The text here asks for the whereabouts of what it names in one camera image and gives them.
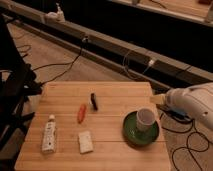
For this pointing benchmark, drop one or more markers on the white arm end tip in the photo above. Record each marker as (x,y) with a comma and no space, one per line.
(158,99)

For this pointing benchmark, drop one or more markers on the black eraser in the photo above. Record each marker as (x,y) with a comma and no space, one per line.
(93,101)

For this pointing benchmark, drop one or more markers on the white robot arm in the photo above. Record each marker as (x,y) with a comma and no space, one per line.
(196,101)

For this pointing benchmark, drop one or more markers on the white paper cup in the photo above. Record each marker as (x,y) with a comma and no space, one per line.
(145,118)

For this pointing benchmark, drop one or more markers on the white plug adapter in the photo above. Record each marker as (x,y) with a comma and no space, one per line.
(151,63)

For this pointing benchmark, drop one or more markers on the green round plate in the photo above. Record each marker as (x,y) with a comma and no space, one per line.
(134,136)

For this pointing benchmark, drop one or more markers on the orange carrot toy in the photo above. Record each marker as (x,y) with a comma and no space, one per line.
(81,113)

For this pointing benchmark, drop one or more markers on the white rectangular block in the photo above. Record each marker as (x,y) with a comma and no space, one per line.
(85,142)

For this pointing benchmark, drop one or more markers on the white tube with cap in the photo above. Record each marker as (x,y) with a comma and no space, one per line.
(49,136)

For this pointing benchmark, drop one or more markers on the white object on rail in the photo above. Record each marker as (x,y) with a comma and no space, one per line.
(58,15)

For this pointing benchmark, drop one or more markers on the black chair frame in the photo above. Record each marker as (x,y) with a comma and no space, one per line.
(16,89)

